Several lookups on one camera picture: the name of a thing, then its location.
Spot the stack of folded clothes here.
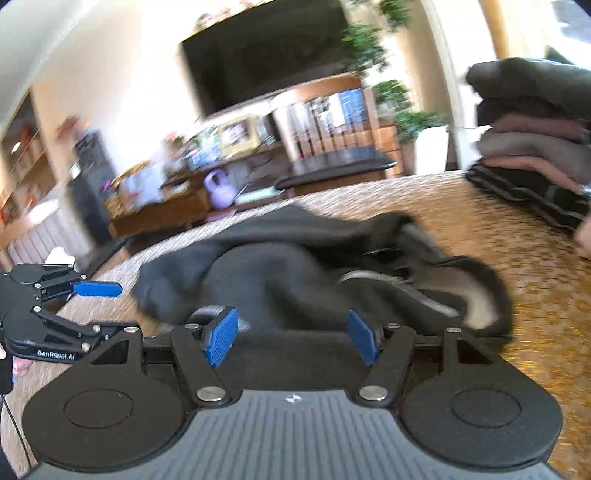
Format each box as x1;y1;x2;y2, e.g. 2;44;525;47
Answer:
465;57;590;232

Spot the white flat set-top box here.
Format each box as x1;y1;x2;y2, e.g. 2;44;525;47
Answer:
235;185;284;206

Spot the tall green potted plant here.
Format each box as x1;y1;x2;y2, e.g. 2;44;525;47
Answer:
341;0;452;144

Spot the right wooden chair black seat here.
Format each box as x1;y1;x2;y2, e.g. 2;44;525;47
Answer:
273;74;397;196

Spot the long wooden TV console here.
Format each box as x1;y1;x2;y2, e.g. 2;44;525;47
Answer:
109;141;290;239

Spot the black water dispenser cabinet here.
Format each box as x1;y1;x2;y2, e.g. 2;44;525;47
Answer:
67;130;115;245

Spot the framed photo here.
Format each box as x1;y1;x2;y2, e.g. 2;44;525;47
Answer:
218;117;260;156

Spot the white plush toy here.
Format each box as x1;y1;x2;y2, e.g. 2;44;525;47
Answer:
44;246;76;267

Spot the black garment with grey stitching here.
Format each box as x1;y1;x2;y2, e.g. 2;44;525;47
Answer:
132;205;513;337

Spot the wooden wall shelving unit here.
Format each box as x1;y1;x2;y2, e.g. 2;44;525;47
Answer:
1;93;56;226

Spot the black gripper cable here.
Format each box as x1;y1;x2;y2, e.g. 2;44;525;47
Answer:
0;391;36;469

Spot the wall-mounted black television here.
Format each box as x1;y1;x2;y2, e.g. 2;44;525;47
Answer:
181;1;348;117

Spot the floral lace tablecloth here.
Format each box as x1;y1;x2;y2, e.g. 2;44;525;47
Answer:
0;170;591;480

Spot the purple kettlebell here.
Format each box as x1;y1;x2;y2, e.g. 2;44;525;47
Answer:
204;170;236;210

